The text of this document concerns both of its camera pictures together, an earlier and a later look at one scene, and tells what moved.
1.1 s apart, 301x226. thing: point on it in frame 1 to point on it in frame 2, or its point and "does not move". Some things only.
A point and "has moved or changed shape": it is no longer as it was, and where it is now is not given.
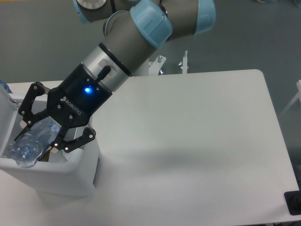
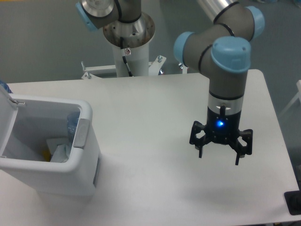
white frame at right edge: [298, 95] does not move
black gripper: [75, 101] to [224, 127]
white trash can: [69, 173] does not move
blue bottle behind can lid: [5, 86] does not move
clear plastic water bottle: [28, 148] has moved or changed shape
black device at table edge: [293, 199] does not move
